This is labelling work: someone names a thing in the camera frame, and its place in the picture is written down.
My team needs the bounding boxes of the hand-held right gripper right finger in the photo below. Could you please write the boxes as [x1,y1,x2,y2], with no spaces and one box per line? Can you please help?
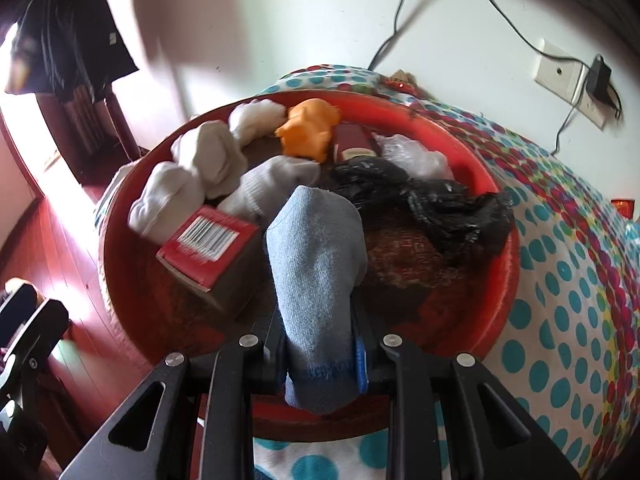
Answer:
[351,300,581,480]

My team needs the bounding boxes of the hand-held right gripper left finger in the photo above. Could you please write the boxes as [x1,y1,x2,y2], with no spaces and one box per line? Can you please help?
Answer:
[60,307,288,480]

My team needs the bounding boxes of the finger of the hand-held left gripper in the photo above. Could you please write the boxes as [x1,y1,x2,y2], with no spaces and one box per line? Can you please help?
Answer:
[0,285,38,347]
[0,299,69,466]

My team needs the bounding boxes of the blue-grey sock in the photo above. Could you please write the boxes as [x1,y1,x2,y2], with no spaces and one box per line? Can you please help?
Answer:
[264,185,368,415]

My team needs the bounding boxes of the red round basin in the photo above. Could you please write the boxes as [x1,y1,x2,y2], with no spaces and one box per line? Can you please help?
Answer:
[97,90,522,443]

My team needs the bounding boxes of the red box with barcode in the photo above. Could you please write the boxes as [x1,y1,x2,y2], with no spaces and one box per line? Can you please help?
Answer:
[156,205,261,313]

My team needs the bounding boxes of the black plastic bag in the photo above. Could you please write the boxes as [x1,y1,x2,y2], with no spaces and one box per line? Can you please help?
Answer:
[332,160,515,256]

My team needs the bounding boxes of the beige sock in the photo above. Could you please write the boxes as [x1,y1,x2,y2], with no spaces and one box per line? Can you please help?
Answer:
[170,122,248,200]

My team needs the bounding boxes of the clear plastic bag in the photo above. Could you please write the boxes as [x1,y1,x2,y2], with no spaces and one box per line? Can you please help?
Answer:
[375,134,453,181]

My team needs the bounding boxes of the small red box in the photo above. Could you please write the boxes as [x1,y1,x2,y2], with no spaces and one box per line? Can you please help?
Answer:
[332,124,378,163]

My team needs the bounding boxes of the orange toy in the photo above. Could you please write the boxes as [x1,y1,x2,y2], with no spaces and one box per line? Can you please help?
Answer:
[275,98,342,162]

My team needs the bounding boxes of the polka dot blanket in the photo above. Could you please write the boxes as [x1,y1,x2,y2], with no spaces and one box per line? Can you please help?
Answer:
[250,63,640,480]

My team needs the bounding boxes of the red foil wrapper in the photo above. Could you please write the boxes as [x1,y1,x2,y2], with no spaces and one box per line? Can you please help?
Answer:
[386,73,417,93]

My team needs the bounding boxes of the dark hanging clothing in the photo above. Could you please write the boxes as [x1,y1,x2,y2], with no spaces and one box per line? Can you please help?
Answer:
[5,0,141,106]

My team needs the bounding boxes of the black power adapter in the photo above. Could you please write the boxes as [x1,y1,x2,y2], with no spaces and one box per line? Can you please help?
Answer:
[586,55,613,106]

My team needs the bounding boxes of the black adapter cable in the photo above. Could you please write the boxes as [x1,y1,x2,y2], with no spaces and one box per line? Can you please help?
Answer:
[551,102,582,157]

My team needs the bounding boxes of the white wall socket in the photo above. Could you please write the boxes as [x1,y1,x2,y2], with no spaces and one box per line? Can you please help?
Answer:
[575,87,608,128]

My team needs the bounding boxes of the black hanging cable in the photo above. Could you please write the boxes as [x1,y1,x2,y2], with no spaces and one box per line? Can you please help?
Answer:
[367,0,427,69]

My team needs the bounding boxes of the white wall jack plate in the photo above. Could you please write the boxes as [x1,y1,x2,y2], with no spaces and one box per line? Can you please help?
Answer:
[534,39,588,103]

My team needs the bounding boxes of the black plug with cable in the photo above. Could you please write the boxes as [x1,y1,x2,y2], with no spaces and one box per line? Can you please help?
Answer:
[604,85,624,121]

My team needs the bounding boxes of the black television cable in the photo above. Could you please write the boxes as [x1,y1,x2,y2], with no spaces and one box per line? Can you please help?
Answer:
[471,0,590,67]

